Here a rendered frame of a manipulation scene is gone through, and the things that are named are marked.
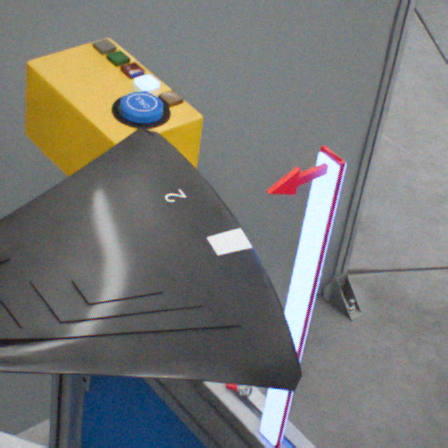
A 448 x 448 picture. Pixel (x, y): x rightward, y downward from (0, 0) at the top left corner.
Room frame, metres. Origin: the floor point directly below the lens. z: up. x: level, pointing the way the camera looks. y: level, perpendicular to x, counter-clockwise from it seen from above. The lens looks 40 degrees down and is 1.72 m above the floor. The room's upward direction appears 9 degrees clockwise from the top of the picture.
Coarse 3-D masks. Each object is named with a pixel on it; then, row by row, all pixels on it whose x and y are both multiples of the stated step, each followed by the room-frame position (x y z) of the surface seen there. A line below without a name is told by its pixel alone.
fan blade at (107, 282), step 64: (64, 192) 0.65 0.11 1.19; (128, 192) 0.67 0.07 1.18; (192, 192) 0.69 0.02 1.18; (0, 256) 0.58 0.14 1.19; (64, 256) 0.59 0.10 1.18; (128, 256) 0.61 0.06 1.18; (192, 256) 0.63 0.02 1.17; (256, 256) 0.65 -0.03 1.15; (0, 320) 0.52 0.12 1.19; (64, 320) 0.53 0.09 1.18; (128, 320) 0.55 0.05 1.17; (192, 320) 0.57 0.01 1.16; (256, 320) 0.60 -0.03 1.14; (256, 384) 0.55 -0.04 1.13
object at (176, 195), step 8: (176, 184) 0.69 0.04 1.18; (160, 192) 0.68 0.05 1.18; (168, 192) 0.68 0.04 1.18; (176, 192) 0.68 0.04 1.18; (184, 192) 0.68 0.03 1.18; (160, 200) 0.67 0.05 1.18; (168, 200) 0.67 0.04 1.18; (176, 200) 0.67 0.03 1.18; (184, 200) 0.68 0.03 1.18; (192, 200) 0.68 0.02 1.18; (168, 208) 0.66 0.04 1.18
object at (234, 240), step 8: (224, 232) 0.66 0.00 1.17; (232, 232) 0.66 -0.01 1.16; (240, 232) 0.67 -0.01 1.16; (216, 240) 0.65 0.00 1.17; (224, 240) 0.65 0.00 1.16; (232, 240) 0.66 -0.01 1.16; (240, 240) 0.66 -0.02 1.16; (216, 248) 0.64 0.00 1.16; (224, 248) 0.65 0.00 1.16; (232, 248) 0.65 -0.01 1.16; (240, 248) 0.65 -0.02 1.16
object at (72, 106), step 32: (32, 64) 0.98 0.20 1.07; (64, 64) 0.99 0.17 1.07; (96, 64) 0.99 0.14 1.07; (32, 96) 0.97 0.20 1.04; (64, 96) 0.93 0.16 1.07; (96, 96) 0.94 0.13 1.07; (32, 128) 0.97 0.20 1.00; (64, 128) 0.93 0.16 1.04; (96, 128) 0.89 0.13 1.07; (128, 128) 0.90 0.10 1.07; (160, 128) 0.91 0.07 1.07; (192, 128) 0.93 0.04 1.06; (64, 160) 0.93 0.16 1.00; (192, 160) 0.93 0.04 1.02
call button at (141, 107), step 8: (128, 96) 0.93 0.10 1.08; (136, 96) 0.94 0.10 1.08; (144, 96) 0.94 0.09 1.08; (152, 96) 0.94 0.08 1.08; (128, 104) 0.92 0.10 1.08; (136, 104) 0.92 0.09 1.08; (144, 104) 0.92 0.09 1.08; (152, 104) 0.93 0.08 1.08; (160, 104) 0.93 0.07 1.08; (128, 112) 0.91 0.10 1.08; (136, 112) 0.91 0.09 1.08; (144, 112) 0.91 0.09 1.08; (152, 112) 0.91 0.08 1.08; (160, 112) 0.92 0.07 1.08; (136, 120) 0.91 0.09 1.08; (144, 120) 0.91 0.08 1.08; (152, 120) 0.91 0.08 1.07
